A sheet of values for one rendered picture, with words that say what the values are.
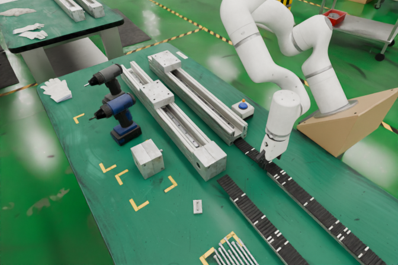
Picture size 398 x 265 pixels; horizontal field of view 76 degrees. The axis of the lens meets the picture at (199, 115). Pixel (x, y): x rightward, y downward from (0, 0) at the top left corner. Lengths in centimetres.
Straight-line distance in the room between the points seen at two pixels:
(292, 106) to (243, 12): 32
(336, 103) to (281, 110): 48
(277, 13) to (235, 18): 28
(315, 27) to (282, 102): 50
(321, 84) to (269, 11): 40
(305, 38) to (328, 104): 31
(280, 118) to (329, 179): 40
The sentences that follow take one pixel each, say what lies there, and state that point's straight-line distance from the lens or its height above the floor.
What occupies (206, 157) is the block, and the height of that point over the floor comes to 87.
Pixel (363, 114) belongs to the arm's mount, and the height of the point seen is 101.
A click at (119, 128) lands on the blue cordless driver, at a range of 118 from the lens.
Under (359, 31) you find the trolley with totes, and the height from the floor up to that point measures 26.
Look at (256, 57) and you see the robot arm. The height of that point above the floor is 125.
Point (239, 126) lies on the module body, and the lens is 114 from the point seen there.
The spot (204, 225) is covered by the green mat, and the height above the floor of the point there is 78.
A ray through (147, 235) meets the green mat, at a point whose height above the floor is 78.
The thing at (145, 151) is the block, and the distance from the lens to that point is 102.
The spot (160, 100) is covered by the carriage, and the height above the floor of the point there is 90.
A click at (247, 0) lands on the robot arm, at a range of 89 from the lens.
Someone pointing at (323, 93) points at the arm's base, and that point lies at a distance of 124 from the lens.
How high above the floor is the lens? 164
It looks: 42 degrees down
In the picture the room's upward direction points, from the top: 1 degrees counter-clockwise
